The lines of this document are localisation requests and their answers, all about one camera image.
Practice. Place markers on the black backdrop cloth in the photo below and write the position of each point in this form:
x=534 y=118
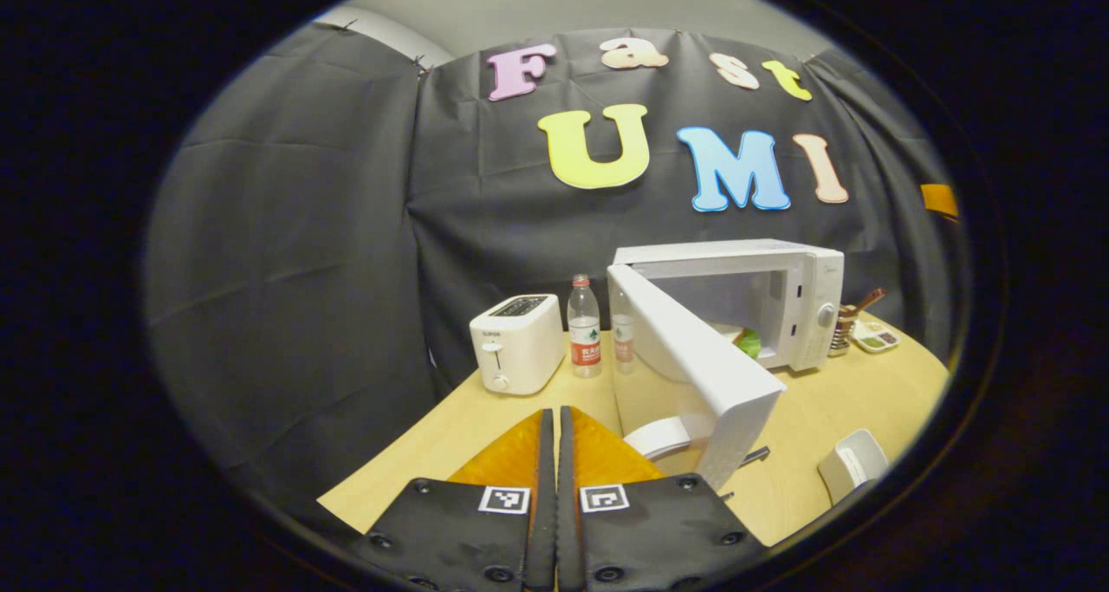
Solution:
x=295 y=245

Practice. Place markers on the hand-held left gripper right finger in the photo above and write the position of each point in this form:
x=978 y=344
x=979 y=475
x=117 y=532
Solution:
x=667 y=540

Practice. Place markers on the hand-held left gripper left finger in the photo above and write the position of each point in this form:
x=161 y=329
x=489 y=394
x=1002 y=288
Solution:
x=450 y=540

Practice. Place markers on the white toaster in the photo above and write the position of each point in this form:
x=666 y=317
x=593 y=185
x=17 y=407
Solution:
x=520 y=349

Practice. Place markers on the toast sandwich with green lettuce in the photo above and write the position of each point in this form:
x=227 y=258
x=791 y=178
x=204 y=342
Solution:
x=749 y=343

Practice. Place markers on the white divided dish with beans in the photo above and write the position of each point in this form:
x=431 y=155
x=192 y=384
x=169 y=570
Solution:
x=875 y=339

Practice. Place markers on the metal utensil holder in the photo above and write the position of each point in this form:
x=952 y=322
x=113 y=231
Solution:
x=840 y=336

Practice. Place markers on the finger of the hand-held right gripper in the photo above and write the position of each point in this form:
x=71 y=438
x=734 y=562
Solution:
x=939 y=200

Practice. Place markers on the white microwave oven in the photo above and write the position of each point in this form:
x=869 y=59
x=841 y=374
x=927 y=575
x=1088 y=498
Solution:
x=728 y=401

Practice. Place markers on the small white tray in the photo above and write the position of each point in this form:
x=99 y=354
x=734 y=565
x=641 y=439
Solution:
x=845 y=475

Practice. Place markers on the clear plastic water bottle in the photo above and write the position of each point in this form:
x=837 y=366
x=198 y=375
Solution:
x=585 y=332

